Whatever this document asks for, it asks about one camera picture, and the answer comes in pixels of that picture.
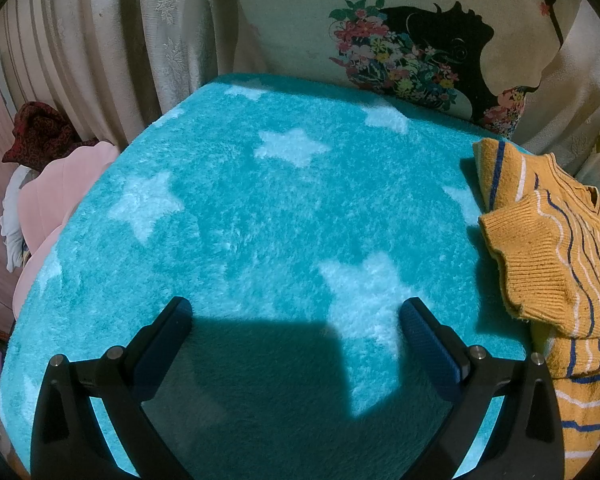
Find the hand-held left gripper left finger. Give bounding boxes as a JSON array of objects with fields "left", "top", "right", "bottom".
[{"left": 30, "top": 296, "right": 194, "bottom": 480}]

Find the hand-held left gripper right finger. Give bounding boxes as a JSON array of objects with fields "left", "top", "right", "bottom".
[{"left": 399, "top": 297, "right": 565, "bottom": 480}]

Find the yellow striped knit sweater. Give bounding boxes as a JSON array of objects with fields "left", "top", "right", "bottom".
[{"left": 472, "top": 138, "right": 600, "bottom": 480}]

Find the teal star-print fluffy blanket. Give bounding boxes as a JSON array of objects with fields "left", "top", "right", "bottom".
[{"left": 0, "top": 73, "right": 536, "bottom": 480}]

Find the pink cushion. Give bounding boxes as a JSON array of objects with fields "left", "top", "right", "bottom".
[{"left": 11, "top": 141, "right": 122, "bottom": 322}]

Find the white crumpled cloth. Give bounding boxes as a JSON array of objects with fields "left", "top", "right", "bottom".
[{"left": 0, "top": 166, "right": 41, "bottom": 273}]

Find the dark red patterned cloth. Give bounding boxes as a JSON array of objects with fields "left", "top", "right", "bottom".
[{"left": 2, "top": 101, "right": 97, "bottom": 170}]

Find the cushion with floral woman silhouette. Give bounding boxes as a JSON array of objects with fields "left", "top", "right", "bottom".
[{"left": 225, "top": 0, "right": 588, "bottom": 142}]

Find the white embossed curtain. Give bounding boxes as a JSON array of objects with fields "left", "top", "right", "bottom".
[{"left": 0, "top": 0, "right": 268, "bottom": 146}]

